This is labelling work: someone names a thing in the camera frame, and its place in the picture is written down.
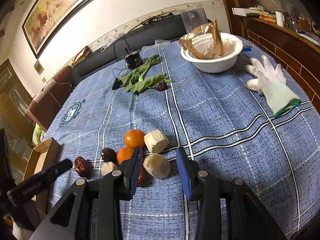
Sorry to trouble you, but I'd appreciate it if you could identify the wrinkled dark red jujube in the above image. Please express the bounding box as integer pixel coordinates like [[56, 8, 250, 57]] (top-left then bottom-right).
[[74, 156, 90, 178]]

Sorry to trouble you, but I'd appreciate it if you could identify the small beige yam piece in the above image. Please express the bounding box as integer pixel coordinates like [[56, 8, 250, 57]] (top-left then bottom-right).
[[100, 161, 119, 177]]

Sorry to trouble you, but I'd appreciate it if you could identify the dark purple round fruit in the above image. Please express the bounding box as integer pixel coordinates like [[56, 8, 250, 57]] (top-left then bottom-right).
[[101, 148, 117, 163]]

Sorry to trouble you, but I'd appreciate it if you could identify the central red jujube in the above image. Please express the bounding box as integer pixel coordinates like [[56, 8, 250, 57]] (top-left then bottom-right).
[[137, 165, 148, 187]]

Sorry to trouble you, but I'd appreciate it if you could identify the orange mandarin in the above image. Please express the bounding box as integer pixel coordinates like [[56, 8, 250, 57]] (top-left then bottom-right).
[[116, 147, 134, 164], [124, 129, 145, 148]]

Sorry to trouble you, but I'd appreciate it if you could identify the shallow cardboard box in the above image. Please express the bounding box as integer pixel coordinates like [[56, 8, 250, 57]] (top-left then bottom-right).
[[23, 138, 61, 215]]

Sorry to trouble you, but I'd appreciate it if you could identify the blue plaid tablecloth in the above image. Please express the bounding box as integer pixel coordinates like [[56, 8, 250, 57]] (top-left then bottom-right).
[[46, 40, 319, 239]]

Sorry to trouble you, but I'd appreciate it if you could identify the maroon armchair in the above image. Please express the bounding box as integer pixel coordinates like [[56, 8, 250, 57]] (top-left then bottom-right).
[[27, 66, 73, 132]]

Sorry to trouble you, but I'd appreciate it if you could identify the wooden cabinet door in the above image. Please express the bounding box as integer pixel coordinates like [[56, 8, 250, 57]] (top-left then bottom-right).
[[1, 60, 35, 183]]

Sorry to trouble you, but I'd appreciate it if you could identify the white work glove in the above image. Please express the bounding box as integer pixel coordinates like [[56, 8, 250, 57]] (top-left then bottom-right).
[[245, 55, 302, 117]]

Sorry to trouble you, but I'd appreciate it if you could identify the green leafy vegetable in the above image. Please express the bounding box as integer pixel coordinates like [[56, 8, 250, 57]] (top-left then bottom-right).
[[120, 54, 172, 95]]

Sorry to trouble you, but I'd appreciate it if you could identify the dark jujube by greens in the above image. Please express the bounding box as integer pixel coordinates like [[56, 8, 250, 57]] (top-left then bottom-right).
[[154, 82, 167, 91]]

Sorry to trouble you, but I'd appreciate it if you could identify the small black device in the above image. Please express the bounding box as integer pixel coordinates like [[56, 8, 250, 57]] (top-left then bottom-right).
[[124, 48, 143, 70]]

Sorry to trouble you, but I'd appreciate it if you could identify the brown crumpled plastic bag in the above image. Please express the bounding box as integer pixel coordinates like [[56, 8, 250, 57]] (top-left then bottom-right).
[[180, 20, 224, 60]]

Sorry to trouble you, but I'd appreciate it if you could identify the framed picture on sofa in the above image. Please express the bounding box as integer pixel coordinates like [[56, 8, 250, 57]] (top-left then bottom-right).
[[72, 46, 91, 66]]

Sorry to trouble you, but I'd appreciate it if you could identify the white plastic bowl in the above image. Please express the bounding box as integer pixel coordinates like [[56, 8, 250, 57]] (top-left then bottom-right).
[[181, 32, 244, 73]]

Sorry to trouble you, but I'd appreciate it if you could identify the wooden sideboard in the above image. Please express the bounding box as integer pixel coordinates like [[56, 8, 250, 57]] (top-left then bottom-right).
[[231, 15, 319, 110]]

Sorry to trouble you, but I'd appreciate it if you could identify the dark grey sofa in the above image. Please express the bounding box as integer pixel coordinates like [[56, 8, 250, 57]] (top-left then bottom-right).
[[73, 15, 186, 85]]

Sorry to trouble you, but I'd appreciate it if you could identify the clear plastic container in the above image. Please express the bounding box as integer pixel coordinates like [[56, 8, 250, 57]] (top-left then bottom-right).
[[181, 8, 208, 33]]

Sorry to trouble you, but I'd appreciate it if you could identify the white cup on sideboard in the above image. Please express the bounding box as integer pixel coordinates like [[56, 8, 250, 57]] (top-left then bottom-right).
[[275, 11, 284, 27]]

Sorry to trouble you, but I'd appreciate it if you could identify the framed horse painting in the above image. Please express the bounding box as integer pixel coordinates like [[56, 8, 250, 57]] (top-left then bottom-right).
[[22, 0, 90, 59]]

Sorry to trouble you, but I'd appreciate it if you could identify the black cable clip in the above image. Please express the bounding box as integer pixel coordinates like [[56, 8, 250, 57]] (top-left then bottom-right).
[[112, 78, 123, 90]]

